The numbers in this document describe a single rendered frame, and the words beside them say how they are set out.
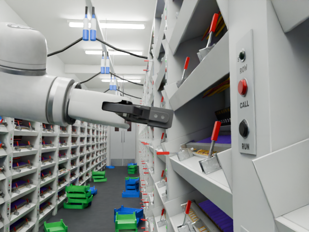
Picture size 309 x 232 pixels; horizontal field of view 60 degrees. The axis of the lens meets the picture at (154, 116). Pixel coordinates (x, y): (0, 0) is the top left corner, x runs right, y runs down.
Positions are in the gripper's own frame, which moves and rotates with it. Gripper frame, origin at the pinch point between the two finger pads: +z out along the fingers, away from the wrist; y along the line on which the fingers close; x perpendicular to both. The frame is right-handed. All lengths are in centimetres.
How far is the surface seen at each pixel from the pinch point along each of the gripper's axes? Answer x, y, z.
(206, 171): -7.8, 0.9, 9.4
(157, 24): 68, -114, -3
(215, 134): -1.2, 0.5, 10.2
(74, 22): 163, -373, -131
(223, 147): -3.2, -5.7, 14.0
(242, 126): -1.3, 20.8, 6.8
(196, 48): 31, -45, 12
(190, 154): -6.0, -25.9, 11.7
